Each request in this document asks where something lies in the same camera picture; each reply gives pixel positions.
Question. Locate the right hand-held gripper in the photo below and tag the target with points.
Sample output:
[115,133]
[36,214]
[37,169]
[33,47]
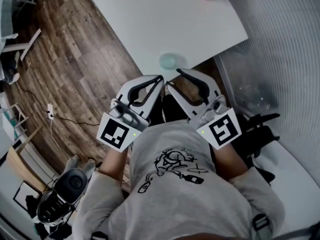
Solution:
[223,130]

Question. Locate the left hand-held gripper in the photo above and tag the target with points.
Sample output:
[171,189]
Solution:
[113,134]

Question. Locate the aqua dimpled glass cup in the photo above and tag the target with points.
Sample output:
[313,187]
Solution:
[167,61]

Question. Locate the person's right forearm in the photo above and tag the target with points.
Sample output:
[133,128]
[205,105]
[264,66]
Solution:
[230,161]

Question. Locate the person's left forearm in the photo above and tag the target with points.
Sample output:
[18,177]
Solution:
[115,164]

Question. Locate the person's black trousers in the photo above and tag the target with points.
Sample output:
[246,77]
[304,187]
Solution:
[172,111]

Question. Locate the black office chair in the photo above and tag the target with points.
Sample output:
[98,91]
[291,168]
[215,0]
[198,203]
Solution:
[260,134]

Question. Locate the white square table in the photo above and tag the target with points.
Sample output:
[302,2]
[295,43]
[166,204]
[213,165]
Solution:
[162,21]

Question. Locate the white power strip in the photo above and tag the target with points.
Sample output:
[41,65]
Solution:
[50,111]

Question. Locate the person's grey printed t-shirt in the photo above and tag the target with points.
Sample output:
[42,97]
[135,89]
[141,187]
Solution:
[180,204]

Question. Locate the white shelf rack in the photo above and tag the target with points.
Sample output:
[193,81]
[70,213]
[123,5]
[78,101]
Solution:
[10,119]

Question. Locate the light wooden desk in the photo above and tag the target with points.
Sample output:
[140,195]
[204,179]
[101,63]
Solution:
[25,169]

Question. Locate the black framed white board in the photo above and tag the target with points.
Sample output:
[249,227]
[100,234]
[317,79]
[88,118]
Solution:
[25,195]

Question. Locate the pale blue cloth covered table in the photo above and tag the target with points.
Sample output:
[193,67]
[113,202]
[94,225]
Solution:
[7,14]

